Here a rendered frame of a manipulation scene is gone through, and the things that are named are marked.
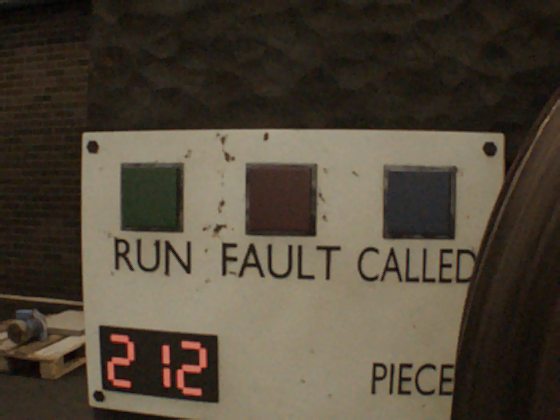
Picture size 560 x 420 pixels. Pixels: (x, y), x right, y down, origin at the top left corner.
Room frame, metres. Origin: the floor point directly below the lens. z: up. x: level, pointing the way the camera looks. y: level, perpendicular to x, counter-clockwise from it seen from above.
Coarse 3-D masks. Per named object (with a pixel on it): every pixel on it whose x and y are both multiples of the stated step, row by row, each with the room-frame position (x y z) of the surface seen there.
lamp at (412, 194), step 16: (400, 176) 0.46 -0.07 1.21; (416, 176) 0.46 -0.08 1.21; (432, 176) 0.46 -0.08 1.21; (448, 176) 0.45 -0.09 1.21; (400, 192) 0.46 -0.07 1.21; (416, 192) 0.46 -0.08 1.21; (432, 192) 0.46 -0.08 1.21; (448, 192) 0.45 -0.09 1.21; (400, 208) 0.46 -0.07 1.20; (416, 208) 0.46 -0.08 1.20; (432, 208) 0.46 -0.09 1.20; (448, 208) 0.45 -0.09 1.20; (400, 224) 0.46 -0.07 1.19; (416, 224) 0.46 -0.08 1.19; (432, 224) 0.46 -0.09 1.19; (448, 224) 0.45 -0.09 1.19
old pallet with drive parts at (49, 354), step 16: (0, 336) 4.79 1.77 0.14; (48, 336) 4.91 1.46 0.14; (64, 336) 4.96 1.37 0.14; (80, 336) 4.95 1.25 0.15; (0, 352) 4.46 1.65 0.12; (16, 352) 4.43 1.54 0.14; (32, 352) 4.50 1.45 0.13; (48, 352) 4.46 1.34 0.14; (64, 352) 4.54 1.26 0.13; (80, 352) 4.91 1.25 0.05; (0, 368) 4.45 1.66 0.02; (16, 368) 4.55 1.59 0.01; (48, 368) 4.39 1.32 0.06; (64, 368) 4.58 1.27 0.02
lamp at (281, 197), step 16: (256, 176) 0.48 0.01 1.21; (272, 176) 0.48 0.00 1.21; (288, 176) 0.47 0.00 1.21; (304, 176) 0.47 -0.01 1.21; (256, 192) 0.48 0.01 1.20; (272, 192) 0.48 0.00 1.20; (288, 192) 0.47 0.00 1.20; (304, 192) 0.47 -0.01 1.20; (256, 208) 0.48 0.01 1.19; (272, 208) 0.48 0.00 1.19; (288, 208) 0.47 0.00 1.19; (304, 208) 0.47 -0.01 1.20; (256, 224) 0.48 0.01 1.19; (272, 224) 0.48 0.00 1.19; (288, 224) 0.47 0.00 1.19; (304, 224) 0.47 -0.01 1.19
